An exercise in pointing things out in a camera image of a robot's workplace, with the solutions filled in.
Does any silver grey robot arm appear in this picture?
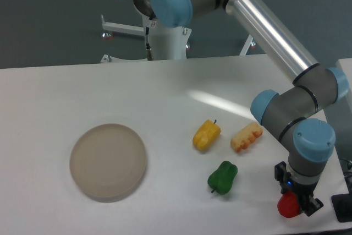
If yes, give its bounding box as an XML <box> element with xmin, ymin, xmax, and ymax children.
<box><xmin>133</xmin><ymin>0</ymin><xmax>349</xmax><ymax>218</ymax></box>

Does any black device at table edge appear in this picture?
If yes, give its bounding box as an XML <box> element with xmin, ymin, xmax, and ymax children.
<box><xmin>331</xmin><ymin>157</ymin><xmax>352</xmax><ymax>223</ymax></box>

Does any red toy pepper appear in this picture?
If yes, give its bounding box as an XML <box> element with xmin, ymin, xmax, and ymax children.
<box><xmin>277</xmin><ymin>191</ymin><xmax>300</xmax><ymax>218</ymax></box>

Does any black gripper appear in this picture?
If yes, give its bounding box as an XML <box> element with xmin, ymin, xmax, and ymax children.
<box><xmin>274</xmin><ymin>162</ymin><xmax>323</xmax><ymax>216</ymax></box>

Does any black cable with connector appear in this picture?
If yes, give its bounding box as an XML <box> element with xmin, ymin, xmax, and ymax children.
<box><xmin>144</xmin><ymin>14</ymin><xmax>156</xmax><ymax>61</ymax></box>

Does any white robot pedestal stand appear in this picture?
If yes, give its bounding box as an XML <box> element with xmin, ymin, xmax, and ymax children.
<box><xmin>100</xmin><ymin>14</ymin><xmax>257</xmax><ymax>64</ymax></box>

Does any green toy pepper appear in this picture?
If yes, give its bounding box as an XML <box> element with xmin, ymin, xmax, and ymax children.
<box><xmin>207</xmin><ymin>161</ymin><xmax>238</xmax><ymax>195</ymax></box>

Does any beige round plate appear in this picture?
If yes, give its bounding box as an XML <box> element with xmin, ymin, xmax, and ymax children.
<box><xmin>69</xmin><ymin>124</ymin><xmax>147</xmax><ymax>203</ymax></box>

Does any orange toy bread piece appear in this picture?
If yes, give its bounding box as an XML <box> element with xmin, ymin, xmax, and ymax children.
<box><xmin>230</xmin><ymin>122</ymin><xmax>263</xmax><ymax>153</ymax></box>

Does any yellow toy pepper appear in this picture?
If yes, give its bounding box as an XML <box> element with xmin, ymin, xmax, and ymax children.
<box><xmin>192</xmin><ymin>119</ymin><xmax>221</xmax><ymax>152</ymax></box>

